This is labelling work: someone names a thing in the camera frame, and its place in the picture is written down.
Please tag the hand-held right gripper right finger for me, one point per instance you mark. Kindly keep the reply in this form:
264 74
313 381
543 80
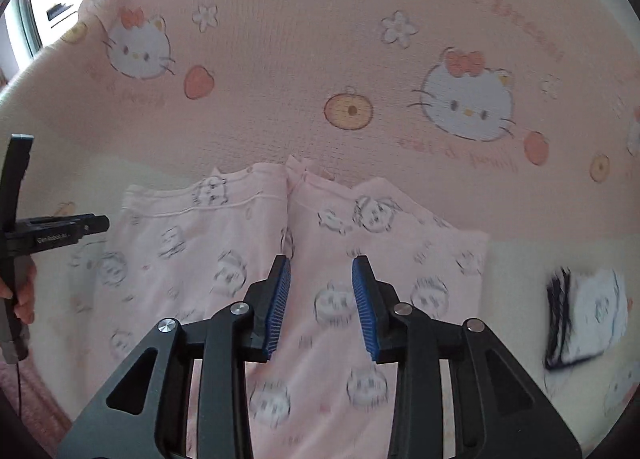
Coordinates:
365 309

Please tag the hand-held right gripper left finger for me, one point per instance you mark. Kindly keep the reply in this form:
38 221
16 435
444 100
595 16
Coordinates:
277 309

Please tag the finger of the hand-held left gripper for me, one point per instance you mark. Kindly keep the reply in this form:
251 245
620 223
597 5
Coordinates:
95 224

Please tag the pink printed pants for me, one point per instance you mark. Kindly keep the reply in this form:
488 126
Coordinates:
200 264

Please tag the folded white and navy clothes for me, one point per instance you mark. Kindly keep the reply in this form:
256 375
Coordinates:
595 309

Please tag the person's left hand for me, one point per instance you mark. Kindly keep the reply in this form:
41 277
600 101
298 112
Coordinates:
29 289

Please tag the pink fluffy cloth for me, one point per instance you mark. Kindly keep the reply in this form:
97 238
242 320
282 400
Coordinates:
40 409

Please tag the pink cat printed blanket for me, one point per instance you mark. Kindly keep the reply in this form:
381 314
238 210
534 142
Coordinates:
320 64

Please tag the dark window frame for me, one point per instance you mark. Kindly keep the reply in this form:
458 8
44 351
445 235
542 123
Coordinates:
27 29

